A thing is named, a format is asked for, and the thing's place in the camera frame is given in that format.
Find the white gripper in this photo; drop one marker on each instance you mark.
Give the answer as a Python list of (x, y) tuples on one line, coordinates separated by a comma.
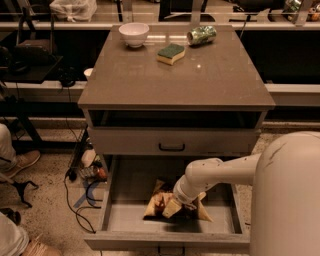
[(182, 194)]

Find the brown chip bag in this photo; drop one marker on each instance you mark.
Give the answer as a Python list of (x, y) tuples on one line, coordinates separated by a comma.
[(162, 194)]

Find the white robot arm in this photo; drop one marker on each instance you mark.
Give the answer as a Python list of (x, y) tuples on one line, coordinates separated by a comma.
[(285, 180)]

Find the open grey middle drawer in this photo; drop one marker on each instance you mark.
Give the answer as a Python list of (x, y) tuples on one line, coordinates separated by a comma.
[(123, 227)]

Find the closed grey top drawer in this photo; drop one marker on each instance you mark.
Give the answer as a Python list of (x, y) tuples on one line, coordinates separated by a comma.
[(173, 141)]

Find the grey drawer cabinet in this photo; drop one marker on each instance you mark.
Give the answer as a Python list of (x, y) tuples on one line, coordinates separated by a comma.
[(214, 86)]

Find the black bag on shelf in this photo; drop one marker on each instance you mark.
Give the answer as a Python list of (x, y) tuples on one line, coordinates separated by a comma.
[(34, 51)]

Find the white plastic bag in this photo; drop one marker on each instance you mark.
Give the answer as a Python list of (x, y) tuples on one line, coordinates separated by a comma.
[(74, 10)]

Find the clutter basket beside cabinet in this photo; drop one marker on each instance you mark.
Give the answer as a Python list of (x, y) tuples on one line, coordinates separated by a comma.
[(85, 162)]

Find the green yellow sponge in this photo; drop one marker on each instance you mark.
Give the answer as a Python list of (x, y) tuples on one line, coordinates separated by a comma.
[(170, 54)]

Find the white paper cup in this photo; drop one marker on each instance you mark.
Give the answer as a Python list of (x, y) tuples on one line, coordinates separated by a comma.
[(88, 73)]

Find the tan shoe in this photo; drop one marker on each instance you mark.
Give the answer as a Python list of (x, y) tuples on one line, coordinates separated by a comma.
[(22, 162)]

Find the person knee white trousers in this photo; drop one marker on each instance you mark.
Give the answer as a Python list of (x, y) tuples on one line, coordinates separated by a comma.
[(13, 239)]

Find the crushed green soda can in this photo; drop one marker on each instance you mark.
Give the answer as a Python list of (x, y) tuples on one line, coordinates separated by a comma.
[(201, 35)]

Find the white ceramic bowl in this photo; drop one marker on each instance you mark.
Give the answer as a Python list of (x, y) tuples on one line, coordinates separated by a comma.
[(134, 34)]

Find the person leg light trousers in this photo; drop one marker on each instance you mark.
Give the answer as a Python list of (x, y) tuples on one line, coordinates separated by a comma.
[(7, 152)]

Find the black side table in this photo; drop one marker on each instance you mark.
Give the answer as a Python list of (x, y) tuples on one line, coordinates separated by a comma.
[(13, 104)]

